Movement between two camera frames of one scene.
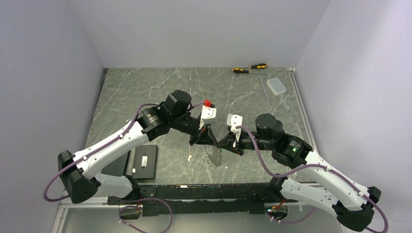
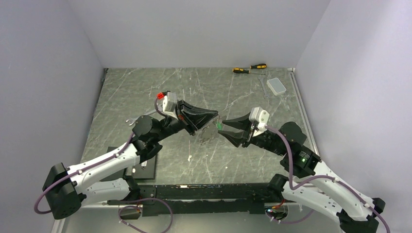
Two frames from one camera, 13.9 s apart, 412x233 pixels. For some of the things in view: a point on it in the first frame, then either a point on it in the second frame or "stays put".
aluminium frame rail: x=305 y=118 stays put
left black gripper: x=205 y=136 -> x=196 y=117
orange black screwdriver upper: x=259 y=66 stays put
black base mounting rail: x=176 y=199 stays put
